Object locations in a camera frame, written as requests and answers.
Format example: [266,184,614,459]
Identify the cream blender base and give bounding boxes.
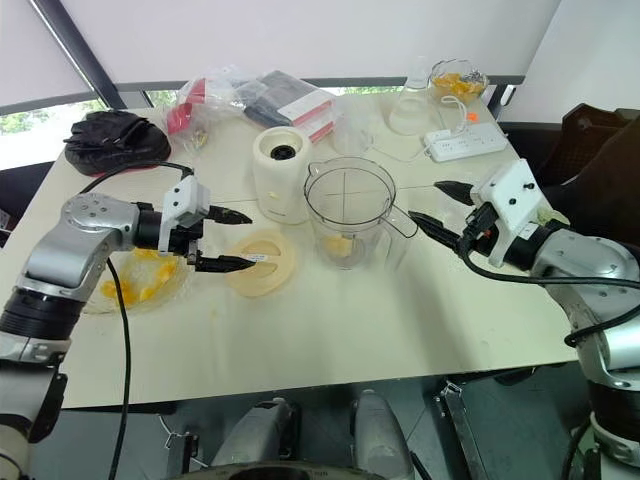
[252,125,312,226]

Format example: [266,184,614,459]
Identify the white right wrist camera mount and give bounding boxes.
[472,158,544,269]

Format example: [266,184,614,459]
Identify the grey rounded leg cover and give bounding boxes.
[211,398,302,469]
[352,389,415,480]

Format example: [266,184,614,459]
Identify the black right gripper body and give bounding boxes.
[456,202,501,257]

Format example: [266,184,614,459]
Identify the red packet in plastic bag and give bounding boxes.
[165,77,215,137]

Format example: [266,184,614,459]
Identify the small bag of yellow bits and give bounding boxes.
[181,126,212,157]

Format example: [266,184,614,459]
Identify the black metal table bracket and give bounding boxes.
[163,428,202,480]

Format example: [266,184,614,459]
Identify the glass bowl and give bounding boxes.
[428,58,489,107]

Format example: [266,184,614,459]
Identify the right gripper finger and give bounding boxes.
[407,209,469,254]
[433,179,481,206]

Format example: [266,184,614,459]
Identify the white power cable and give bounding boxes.
[369,95,475,163]

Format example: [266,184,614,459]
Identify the dark window frame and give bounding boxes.
[0,0,527,121]

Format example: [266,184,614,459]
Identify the pale yellow food piece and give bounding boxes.
[321,233,354,259]

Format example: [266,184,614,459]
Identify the cream round blender lid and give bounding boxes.
[222,228,298,299]

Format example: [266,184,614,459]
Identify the orange fruit chunks heap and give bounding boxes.
[431,72,484,100]

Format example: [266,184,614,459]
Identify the black metal table leg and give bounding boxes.
[433,379,490,480]

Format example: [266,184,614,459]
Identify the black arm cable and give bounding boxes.
[78,160,196,480]
[458,243,640,349]

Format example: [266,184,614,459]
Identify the clear blender jug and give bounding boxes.
[303,155,419,272]

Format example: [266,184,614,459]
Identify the clear glass plate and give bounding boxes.
[79,247,194,317]

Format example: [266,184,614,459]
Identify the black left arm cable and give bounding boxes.
[78,160,196,480]

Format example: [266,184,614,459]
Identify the plastic bags with packages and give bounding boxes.
[243,69,336,127]

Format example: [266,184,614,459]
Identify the clear glass flask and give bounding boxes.
[388,56,442,137]

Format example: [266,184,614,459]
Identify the white power strip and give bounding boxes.
[423,122,508,164]

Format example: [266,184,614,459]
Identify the clear plastic wrapper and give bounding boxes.
[331,101,382,157]

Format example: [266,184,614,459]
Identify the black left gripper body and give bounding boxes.
[169,219,207,269]

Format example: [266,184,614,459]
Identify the black gloves pile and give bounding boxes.
[63,110,173,178]

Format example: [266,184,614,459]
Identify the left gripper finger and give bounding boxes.
[202,203,253,226]
[192,253,259,275]

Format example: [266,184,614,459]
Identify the black red white box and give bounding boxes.
[289,107,338,144]

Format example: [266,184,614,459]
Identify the green cloth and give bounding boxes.
[534,206,570,227]

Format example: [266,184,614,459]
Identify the crumpled clear plastic bag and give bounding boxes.
[206,63,272,119]

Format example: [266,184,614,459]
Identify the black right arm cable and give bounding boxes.
[458,243,640,349]

